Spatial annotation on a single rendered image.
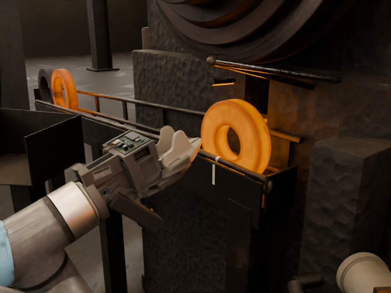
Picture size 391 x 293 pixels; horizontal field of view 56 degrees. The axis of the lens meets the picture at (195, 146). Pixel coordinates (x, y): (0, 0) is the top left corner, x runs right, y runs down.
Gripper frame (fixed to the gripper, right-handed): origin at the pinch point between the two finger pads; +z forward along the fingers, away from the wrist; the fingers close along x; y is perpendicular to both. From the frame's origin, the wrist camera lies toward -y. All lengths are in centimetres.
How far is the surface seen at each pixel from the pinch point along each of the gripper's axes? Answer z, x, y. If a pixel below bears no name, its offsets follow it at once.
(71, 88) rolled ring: 7, 81, -5
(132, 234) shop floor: 7, 89, -81
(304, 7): 11.5, -16.1, 19.6
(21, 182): -24.3, 36.7, -7.0
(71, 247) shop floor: -18, 96, -73
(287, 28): 10.6, -13.8, 17.0
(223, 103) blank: 9.0, 1.2, 3.7
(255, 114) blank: 10.4, -4.8, 2.1
